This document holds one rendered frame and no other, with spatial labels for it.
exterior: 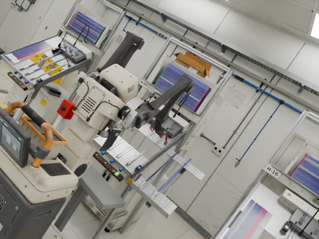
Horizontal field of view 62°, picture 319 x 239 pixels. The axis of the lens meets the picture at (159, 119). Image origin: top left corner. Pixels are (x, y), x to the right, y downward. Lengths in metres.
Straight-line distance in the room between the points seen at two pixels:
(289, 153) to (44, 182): 1.92
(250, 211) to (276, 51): 2.53
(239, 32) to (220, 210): 2.57
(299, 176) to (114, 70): 1.57
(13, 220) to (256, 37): 3.70
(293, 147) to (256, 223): 0.74
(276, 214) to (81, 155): 1.48
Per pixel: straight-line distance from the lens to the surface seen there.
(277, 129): 3.83
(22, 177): 1.34
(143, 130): 2.44
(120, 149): 2.28
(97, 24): 3.31
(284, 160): 2.48
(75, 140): 1.64
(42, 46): 3.54
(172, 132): 2.39
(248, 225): 2.12
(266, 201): 2.29
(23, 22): 7.06
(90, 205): 2.76
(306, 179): 2.30
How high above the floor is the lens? 1.42
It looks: 6 degrees down
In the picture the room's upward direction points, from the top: 33 degrees clockwise
